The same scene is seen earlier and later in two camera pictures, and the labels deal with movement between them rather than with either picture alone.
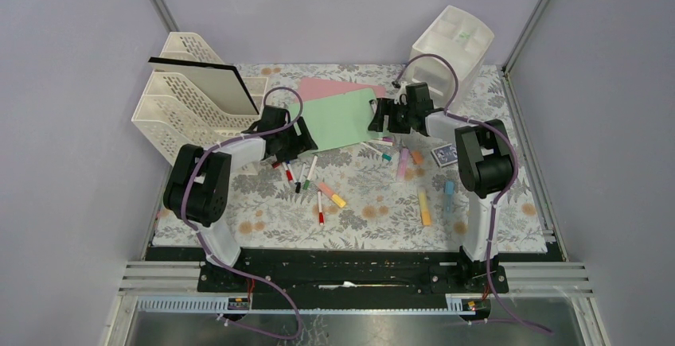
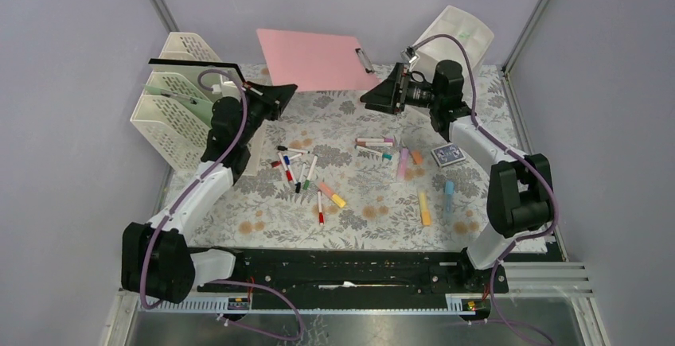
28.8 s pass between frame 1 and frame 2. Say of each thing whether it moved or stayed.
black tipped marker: stayed
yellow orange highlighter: stayed
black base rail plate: stayed
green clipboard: moved
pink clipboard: moved
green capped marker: stayed
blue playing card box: stayed
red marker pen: stayed
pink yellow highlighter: stayed
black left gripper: moved
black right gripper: moved
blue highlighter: stayed
